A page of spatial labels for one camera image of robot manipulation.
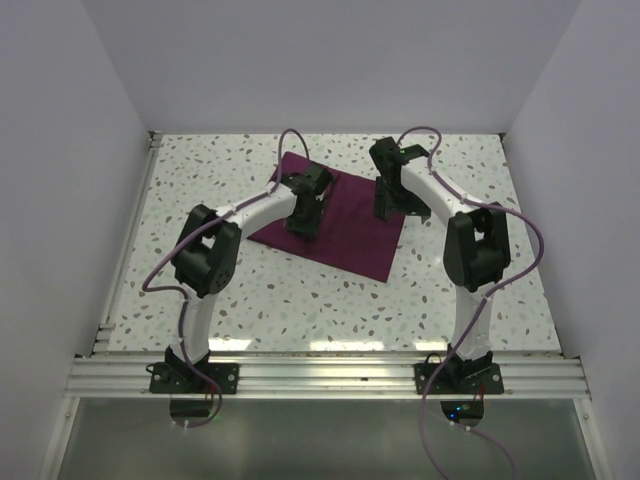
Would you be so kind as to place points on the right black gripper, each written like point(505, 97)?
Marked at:
point(385, 204)

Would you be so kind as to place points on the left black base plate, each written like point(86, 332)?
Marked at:
point(165, 380)

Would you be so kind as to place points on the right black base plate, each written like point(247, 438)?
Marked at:
point(459, 377)

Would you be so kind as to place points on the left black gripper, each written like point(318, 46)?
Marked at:
point(310, 228)

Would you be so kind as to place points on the left side rail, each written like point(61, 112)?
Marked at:
point(107, 325)

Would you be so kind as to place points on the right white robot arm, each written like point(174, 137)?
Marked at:
point(476, 254)

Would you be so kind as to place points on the aluminium front rail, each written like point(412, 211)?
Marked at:
point(373, 376)

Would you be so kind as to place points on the purple cloth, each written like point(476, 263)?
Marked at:
point(350, 237)

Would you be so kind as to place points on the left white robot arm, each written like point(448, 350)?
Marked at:
point(205, 256)

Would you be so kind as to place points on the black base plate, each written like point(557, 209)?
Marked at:
point(165, 380)
point(459, 377)

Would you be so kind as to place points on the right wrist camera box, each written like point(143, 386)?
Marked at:
point(403, 155)

